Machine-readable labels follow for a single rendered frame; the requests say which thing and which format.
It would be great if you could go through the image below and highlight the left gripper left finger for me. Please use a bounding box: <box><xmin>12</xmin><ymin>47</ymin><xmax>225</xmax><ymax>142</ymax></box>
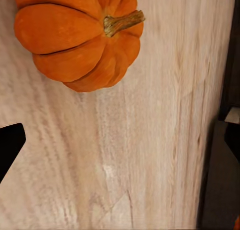
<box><xmin>0</xmin><ymin>123</ymin><xmax>26</xmax><ymax>183</ymax></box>

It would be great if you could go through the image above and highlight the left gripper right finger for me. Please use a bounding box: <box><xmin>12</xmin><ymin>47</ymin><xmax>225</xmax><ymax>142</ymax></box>
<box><xmin>224</xmin><ymin>122</ymin><xmax>240</xmax><ymax>163</ymax></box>

